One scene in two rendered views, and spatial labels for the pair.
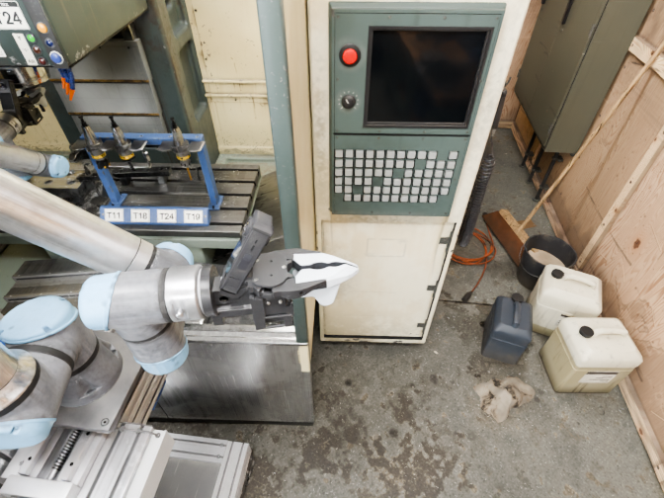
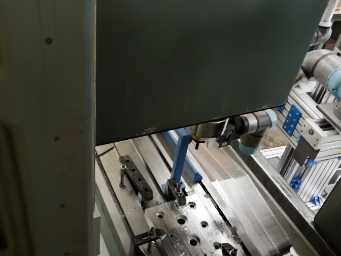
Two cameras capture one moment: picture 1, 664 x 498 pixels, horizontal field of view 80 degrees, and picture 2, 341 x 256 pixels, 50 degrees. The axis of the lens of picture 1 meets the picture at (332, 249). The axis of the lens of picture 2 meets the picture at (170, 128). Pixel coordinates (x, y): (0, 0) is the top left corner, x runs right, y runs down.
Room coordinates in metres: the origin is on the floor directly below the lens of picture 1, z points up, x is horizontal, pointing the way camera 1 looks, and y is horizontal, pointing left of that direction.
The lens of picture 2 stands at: (2.06, 1.83, 2.17)
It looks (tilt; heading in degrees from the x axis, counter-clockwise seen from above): 40 degrees down; 236
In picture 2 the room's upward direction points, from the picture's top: 10 degrees clockwise
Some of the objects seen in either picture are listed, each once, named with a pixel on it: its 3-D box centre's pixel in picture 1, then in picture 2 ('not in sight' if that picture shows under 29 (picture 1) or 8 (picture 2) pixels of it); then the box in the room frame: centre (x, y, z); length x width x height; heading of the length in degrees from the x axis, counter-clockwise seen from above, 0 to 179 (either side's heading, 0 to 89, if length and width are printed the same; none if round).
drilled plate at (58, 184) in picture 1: (60, 177); (186, 233); (1.48, 1.22, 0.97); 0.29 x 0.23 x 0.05; 88
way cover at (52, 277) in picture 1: (112, 292); (223, 187); (1.03, 0.91, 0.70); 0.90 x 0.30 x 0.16; 88
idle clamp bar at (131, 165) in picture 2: (143, 175); (136, 180); (1.54, 0.88, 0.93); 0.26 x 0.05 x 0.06; 93
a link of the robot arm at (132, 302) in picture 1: (132, 299); not in sight; (0.33, 0.27, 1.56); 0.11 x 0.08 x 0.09; 98
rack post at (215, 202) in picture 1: (208, 175); not in sight; (1.37, 0.51, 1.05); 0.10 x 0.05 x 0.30; 178
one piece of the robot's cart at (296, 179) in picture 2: not in sight; (287, 174); (0.35, 0.81, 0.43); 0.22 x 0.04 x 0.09; 83
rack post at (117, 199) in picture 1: (104, 173); (178, 164); (1.39, 0.95, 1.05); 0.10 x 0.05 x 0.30; 178
